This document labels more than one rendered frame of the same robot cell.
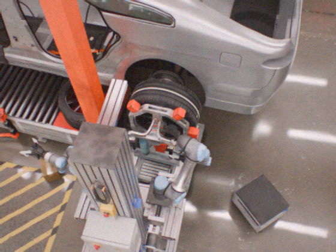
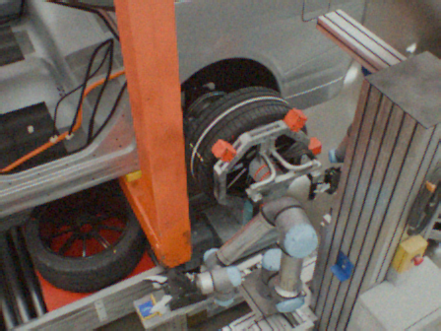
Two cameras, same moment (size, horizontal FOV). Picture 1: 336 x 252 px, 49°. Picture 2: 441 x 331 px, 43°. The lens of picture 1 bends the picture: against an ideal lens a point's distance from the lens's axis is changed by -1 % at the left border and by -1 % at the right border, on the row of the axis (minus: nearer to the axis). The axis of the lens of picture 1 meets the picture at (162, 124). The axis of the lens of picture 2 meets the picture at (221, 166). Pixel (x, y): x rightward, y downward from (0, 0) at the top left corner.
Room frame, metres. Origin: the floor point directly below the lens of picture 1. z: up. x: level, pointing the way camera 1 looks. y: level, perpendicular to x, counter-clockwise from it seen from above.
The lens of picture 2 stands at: (0.53, 1.62, 3.01)
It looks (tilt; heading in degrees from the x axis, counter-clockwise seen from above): 47 degrees down; 314
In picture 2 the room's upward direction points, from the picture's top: straight up
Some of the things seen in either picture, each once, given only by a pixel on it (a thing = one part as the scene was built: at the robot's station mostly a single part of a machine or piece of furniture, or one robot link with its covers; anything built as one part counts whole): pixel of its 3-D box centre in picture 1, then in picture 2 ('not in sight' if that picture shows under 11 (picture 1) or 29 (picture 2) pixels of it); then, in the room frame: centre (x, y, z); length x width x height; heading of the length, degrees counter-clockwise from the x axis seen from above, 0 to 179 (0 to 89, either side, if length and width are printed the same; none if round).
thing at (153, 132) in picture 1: (156, 132); (269, 176); (1.68, 0.05, 0.85); 0.21 x 0.14 x 0.14; 161
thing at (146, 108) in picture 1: (159, 125); (262, 167); (1.75, 0.03, 0.85); 0.54 x 0.07 x 0.54; 71
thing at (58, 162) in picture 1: (57, 161); (224, 278); (1.28, 0.81, 1.21); 0.11 x 0.08 x 0.09; 60
